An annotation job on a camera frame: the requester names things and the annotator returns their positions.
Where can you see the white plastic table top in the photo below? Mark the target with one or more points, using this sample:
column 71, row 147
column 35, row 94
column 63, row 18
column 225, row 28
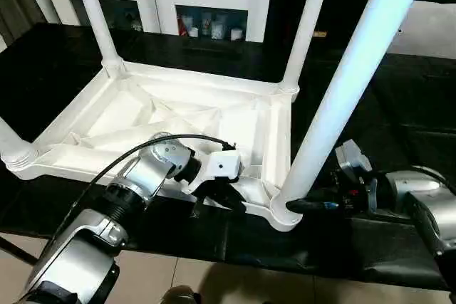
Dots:
column 107, row 115

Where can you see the white plastic table leg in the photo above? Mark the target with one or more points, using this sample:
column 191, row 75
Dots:
column 306, row 26
column 349, row 69
column 10, row 144
column 96, row 19

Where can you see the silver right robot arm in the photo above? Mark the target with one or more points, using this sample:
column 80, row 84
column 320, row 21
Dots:
column 417, row 186

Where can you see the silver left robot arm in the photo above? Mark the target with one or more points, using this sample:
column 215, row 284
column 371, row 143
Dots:
column 149, row 176

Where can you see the white plastic upturned table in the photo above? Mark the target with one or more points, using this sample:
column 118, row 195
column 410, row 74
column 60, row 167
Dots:
column 409, row 104

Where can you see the grey curtain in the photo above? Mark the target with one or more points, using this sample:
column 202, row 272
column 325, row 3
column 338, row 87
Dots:
column 10, row 5

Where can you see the yellow label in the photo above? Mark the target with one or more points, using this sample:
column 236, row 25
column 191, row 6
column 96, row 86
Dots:
column 319, row 34

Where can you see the grey cushion with holes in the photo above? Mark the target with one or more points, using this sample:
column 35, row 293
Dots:
column 427, row 33

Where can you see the white cup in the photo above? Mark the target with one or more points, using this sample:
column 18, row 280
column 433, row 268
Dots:
column 236, row 34

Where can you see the dark robot leg part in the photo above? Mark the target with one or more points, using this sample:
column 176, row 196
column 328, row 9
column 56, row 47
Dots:
column 180, row 295

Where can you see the black metal table frame leg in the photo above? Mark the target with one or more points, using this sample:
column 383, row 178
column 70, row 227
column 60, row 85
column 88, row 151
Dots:
column 18, row 250

